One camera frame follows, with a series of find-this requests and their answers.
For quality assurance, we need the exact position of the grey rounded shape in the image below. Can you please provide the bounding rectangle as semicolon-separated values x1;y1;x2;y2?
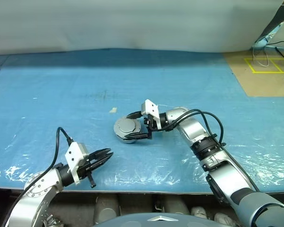
94;194;120;224
160;194;190;215

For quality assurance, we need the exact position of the blue plastic-covered table mat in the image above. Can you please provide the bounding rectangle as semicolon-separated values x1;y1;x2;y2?
0;47;284;195

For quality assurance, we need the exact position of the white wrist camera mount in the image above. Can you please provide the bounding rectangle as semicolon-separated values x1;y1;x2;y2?
141;99;163;130
64;141;89;185

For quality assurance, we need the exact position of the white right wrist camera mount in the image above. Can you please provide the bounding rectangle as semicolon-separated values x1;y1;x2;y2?
141;99;163;130

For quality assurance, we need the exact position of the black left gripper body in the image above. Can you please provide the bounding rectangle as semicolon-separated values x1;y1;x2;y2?
78;153;97;189

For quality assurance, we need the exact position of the grey robot torso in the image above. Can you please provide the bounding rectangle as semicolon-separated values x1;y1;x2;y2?
91;212;233;227

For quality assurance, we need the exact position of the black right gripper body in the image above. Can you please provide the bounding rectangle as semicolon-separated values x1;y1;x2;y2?
142;114;157;140

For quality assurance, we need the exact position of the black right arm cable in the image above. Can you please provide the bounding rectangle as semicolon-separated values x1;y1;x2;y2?
151;109;224;148

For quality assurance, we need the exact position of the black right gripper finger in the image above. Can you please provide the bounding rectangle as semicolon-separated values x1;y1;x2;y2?
125;110;145;120
124;132;150;140

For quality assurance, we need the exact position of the thin white cable loop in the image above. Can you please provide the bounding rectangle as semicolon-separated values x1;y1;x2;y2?
251;44;271;67

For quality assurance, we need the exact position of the silver round motor housing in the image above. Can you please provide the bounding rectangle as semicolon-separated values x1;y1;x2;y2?
113;115;143;144

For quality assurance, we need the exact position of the silver round motor lid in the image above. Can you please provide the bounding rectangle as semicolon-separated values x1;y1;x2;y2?
114;117;140;138

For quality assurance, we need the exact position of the grey-blue slanted stand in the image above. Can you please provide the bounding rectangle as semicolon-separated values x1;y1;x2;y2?
254;0;284;52

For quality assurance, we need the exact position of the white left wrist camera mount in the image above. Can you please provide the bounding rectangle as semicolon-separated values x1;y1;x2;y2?
64;141;89;185

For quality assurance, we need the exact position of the white backdrop sheet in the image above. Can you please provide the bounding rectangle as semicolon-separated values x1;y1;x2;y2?
0;0;284;56

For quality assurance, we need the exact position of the metal clamp fitting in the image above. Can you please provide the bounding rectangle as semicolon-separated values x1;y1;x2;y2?
45;213;63;227

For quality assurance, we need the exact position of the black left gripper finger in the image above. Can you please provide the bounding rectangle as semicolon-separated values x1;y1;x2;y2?
89;148;113;162
91;152;115;171

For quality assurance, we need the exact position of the brown cardboard sheet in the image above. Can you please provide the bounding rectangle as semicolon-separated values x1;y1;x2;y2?
223;50;284;97

